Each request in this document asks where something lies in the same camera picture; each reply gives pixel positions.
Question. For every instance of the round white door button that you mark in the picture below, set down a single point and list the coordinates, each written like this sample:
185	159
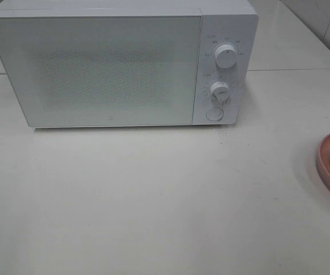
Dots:
214	114

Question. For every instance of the lower white timer knob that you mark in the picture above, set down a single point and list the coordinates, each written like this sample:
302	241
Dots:
219	91

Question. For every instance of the upper white power knob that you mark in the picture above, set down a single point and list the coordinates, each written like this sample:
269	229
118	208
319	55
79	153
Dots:
225	55

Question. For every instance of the white microwave oven body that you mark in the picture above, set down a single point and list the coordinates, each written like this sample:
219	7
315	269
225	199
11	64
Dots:
221	22

